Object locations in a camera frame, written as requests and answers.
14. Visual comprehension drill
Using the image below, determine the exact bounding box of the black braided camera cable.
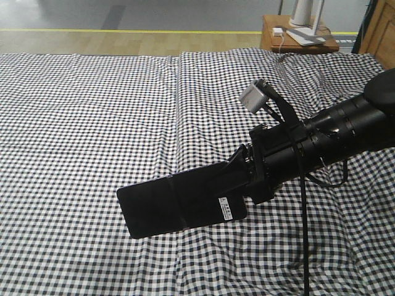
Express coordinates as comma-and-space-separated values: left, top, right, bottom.
257, 80, 349, 296

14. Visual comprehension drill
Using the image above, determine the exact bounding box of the white power adapter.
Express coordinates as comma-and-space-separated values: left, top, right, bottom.
272, 27, 283, 36

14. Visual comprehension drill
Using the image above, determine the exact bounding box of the wooden bedside table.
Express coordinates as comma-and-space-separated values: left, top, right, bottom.
260, 15, 339, 54

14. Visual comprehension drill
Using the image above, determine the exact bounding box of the black white checkered bedsheet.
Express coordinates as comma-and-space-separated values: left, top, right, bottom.
1, 48, 383, 295

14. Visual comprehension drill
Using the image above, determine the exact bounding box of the black foldable smartphone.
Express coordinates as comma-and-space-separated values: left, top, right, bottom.
117, 162, 249, 239

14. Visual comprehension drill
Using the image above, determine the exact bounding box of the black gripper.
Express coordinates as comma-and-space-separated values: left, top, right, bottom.
224, 122, 323, 204

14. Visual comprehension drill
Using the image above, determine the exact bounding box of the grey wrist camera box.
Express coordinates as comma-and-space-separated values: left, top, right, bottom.
239, 80, 269, 114

